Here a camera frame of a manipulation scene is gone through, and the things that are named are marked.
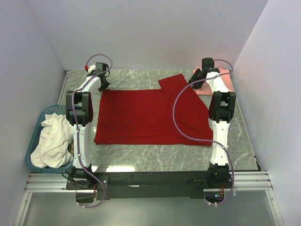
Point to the red t shirt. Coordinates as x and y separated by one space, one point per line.
163 116

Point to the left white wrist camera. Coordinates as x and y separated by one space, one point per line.
90 68

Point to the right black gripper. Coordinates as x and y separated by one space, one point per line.
193 78

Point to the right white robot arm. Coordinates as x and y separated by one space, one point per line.
209 78

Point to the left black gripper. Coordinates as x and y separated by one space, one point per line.
101 89

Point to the folded pink t shirt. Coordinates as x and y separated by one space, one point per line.
206 90

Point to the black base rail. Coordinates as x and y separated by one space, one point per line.
120 192

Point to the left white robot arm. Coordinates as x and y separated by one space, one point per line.
79 114

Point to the teal plastic basket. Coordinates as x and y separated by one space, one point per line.
58 109

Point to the white cloth in basket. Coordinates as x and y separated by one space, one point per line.
55 137

